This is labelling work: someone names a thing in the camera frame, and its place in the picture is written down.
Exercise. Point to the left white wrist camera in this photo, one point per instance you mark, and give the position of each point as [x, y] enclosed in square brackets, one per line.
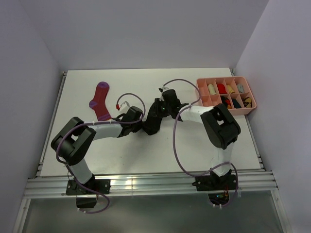
[123, 108]

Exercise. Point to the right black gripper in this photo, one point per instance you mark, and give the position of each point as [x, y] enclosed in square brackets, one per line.
[158, 103]

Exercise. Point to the maroon purple orange sock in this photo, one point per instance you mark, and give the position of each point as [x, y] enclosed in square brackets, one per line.
[97, 104]

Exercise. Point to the black orange rolled sock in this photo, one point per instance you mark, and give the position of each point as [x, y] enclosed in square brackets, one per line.
[226, 102]

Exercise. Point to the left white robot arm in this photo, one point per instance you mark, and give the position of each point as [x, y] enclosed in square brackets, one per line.
[74, 140]

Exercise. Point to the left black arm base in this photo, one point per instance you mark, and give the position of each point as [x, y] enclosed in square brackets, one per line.
[87, 195]

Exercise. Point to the red rolled sock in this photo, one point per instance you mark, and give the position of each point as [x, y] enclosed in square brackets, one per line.
[221, 88]

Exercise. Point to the grey rolled sock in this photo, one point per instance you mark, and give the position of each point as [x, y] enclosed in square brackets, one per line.
[240, 88]

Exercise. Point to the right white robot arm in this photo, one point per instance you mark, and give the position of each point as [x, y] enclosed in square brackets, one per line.
[221, 127]

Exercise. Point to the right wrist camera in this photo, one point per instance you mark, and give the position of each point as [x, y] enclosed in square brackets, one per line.
[163, 88]

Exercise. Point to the argyle rolled sock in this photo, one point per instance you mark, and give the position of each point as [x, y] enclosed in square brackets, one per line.
[247, 102]

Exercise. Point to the navy rolled sock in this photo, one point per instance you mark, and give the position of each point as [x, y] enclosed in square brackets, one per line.
[237, 103]

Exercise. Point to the aluminium frame rail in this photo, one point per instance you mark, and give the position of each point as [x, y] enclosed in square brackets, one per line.
[145, 185]

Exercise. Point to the yellow rolled sock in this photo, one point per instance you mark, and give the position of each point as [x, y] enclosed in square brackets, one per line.
[230, 90]

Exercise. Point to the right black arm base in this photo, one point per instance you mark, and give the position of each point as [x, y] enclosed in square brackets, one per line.
[222, 185]

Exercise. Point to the pink divided organizer box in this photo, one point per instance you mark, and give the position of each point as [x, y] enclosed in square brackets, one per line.
[208, 100]

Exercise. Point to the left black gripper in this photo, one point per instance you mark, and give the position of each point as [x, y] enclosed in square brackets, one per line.
[139, 127]

